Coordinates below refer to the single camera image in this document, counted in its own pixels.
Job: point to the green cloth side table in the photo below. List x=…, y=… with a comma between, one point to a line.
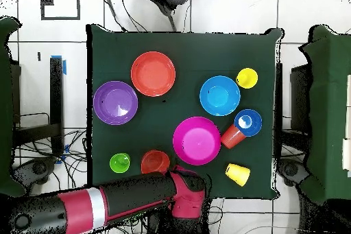
x=5, y=107
x=329, y=80

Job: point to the lemon yellow plastic cup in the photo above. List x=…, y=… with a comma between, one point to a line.
x=246, y=78

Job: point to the blue tape strip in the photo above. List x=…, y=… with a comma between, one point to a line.
x=64, y=68

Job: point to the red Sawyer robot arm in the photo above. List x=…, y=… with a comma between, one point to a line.
x=79, y=212

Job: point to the black chair base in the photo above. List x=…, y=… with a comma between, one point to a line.
x=35, y=169

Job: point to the green plastic cup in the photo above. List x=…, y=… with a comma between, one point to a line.
x=119, y=163

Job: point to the purple plastic bowl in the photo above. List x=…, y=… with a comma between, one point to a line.
x=115, y=102

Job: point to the dark green tablecloth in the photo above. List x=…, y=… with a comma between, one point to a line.
x=219, y=52

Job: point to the light blue plastic bowl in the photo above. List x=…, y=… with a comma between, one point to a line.
x=219, y=95

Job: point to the small orange bowl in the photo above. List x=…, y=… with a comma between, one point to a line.
x=155, y=161

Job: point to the black square frame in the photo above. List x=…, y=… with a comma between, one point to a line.
x=60, y=18

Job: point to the black stand frame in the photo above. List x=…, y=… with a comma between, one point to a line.
x=300, y=94
x=56, y=94

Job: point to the grey chair base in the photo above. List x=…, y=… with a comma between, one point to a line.
x=290, y=169

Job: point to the pink plastic bowl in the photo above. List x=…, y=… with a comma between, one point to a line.
x=196, y=140

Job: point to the small dark blue bowl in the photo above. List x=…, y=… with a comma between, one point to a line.
x=253, y=128

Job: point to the red-orange plastic cup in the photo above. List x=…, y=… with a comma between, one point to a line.
x=231, y=138

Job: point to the large shallow orange bowl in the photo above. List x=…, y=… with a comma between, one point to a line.
x=153, y=74

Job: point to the golden yellow plastic cup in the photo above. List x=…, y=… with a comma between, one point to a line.
x=238, y=174

